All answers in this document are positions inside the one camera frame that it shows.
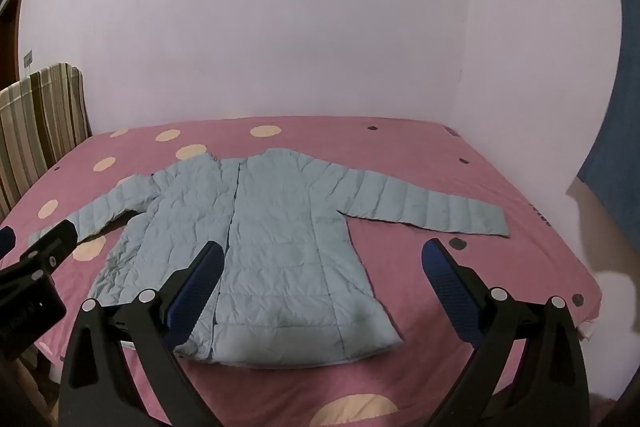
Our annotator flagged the brown wooden door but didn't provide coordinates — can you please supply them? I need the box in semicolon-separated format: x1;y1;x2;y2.
0;0;27;94

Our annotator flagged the striped headboard cushion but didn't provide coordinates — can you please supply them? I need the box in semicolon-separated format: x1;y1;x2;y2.
0;62;92;220

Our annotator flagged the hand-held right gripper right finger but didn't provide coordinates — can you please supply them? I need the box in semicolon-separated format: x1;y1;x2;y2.
421;238;592;427

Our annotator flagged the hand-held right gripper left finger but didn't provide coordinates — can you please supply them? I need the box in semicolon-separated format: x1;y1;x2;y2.
59;241;224;427

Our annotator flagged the light blue puffer jacket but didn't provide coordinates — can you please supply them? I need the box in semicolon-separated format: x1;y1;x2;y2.
27;148;511;365

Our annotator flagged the bed with pink dotted sheet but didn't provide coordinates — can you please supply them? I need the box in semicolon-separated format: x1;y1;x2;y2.
0;117;601;427

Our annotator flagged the blue curtain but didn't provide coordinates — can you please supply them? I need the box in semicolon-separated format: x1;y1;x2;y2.
576;0;640;210

